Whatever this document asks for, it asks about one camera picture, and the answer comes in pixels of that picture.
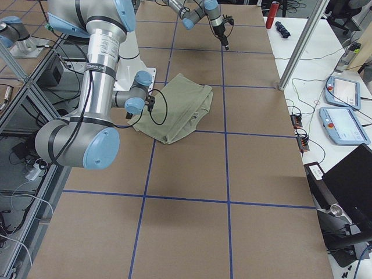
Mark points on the olive green long-sleeve shirt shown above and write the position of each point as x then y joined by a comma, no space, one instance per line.
177,112

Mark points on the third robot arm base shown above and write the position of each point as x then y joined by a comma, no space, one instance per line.
22,44

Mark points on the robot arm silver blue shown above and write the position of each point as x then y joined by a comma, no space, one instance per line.
211,10
87,137

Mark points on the folded dark blue umbrella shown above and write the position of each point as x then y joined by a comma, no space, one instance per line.
284,33

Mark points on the red cylinder tube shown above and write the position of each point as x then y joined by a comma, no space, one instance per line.
272,13

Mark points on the black power adapter box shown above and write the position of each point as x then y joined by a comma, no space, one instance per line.
51,75

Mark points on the orange black connector module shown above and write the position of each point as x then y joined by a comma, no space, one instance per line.
296,120

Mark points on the far blue teach pendant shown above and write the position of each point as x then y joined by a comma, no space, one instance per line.
342,92

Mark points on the blue teach pendant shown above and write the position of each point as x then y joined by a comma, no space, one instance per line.
342,92
342,126

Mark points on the near blue teach pendant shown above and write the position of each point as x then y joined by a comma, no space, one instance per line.
342,126

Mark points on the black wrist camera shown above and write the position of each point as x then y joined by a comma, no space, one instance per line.
150,102
228,19

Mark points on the white camera pedestal column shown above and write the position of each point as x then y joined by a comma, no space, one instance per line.
130,63

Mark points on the aluminium frame post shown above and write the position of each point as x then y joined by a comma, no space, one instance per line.
303,40

